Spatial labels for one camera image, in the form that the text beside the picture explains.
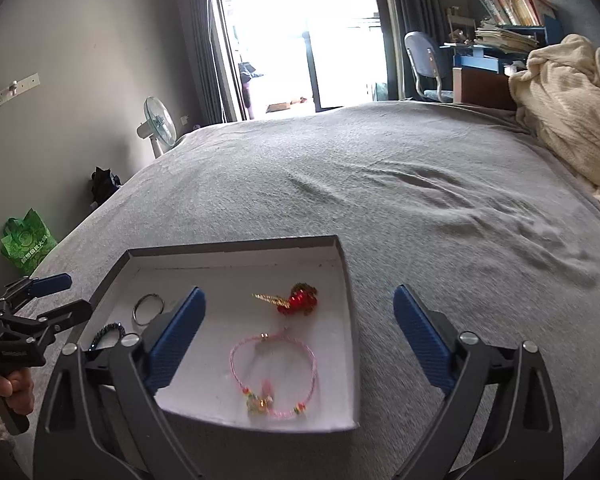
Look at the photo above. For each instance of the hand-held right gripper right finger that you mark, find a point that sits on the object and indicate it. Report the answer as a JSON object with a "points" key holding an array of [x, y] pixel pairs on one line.
{"points": [[422, 340]]}

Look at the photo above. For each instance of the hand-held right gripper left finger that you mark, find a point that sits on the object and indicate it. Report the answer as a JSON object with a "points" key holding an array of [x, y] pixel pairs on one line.
{"points": [[177, 340]]}

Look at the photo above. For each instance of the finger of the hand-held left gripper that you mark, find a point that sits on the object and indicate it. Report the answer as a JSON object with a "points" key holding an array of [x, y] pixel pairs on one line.
{"points": [[52, 284], [70, 312]]}

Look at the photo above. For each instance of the grey cardboard box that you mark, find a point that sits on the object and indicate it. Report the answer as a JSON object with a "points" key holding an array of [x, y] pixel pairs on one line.
{"points": [[220, 310]]}

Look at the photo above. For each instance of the person's left hand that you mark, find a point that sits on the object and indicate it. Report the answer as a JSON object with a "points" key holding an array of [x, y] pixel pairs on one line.
{"points": [[19, 394]]}

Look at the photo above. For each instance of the green plastic bag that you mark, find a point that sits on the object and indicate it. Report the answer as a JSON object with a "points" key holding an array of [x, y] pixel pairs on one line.
{"points": [[27, 242]]}

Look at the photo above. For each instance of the black bag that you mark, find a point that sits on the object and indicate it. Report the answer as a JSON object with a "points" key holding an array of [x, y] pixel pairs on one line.
{"points": [[102, 185]]}

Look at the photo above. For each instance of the red bead charm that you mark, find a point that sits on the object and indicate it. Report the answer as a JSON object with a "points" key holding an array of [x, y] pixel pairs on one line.
{"points": [[300, 301]]}

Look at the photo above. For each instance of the white standing fan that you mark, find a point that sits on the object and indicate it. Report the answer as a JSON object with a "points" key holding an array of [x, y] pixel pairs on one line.
{"points": [[157, 120]]}

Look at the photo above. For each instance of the blue desk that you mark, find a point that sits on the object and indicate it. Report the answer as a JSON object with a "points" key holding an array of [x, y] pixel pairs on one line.
{"points": [[480, 85]]}

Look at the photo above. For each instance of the cream blanket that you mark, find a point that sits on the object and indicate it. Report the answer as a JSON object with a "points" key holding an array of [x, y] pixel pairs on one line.
{"points": [[570, 110]]}

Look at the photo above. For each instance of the hanging dark clothes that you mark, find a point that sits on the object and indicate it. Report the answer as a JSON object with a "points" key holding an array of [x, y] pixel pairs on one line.
{"points": [[249, 74]]}

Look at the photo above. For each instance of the dark curtain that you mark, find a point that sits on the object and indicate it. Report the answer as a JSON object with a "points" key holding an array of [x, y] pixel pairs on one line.
{"points": [[200, 35], [420, 0]]}

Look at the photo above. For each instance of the blue desk chair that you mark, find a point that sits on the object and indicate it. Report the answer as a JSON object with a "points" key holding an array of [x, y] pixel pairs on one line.
{"points": [[420, 50]]}

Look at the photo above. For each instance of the glass sliding door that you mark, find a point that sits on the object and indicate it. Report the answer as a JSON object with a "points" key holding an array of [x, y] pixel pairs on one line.
{"points": [[310, 60]]}

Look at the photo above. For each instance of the stack of papers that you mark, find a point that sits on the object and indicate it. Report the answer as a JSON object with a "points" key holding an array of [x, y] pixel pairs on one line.
{"points": [[505, 37]]}

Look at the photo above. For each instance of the small wooden rack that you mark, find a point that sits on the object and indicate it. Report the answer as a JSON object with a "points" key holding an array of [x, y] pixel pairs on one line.
{"points": [[460, 22]]}

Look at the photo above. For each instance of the blue book rack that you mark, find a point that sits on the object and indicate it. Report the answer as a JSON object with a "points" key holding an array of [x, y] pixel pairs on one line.
{"points": [[552, 27]]}

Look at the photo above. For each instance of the row of books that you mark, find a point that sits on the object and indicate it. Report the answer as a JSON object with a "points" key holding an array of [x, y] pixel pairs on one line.
{"points": [[517, 7]]}

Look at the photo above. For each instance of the white wall hook rail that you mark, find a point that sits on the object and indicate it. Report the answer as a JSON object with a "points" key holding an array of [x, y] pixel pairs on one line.
{"points": [[25, 85]]}

